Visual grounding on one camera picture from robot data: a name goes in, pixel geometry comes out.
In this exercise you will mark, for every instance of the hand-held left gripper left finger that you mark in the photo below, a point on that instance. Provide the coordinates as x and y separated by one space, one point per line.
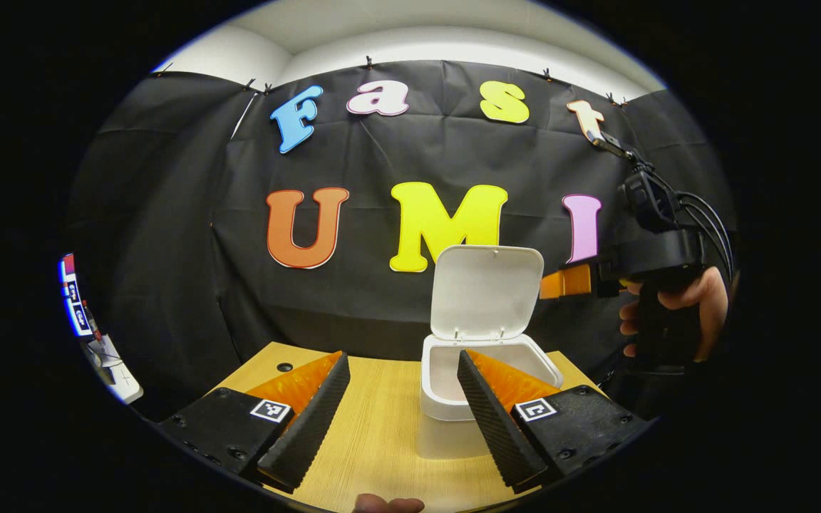
314 427

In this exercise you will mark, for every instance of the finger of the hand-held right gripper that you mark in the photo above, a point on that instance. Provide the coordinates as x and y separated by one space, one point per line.
567 281

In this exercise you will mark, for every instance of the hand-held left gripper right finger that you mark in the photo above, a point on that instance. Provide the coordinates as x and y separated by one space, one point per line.
496 427

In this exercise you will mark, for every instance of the white desktop garbage bin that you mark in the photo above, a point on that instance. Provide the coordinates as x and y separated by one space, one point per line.
485 292

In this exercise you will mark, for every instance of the wooden desktop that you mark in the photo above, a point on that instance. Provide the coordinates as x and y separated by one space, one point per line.
382 442

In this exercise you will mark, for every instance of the white side table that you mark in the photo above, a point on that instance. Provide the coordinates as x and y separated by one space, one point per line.
118 377

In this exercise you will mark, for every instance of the row of black cloth clips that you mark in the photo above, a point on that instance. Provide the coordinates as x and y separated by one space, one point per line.
368 63

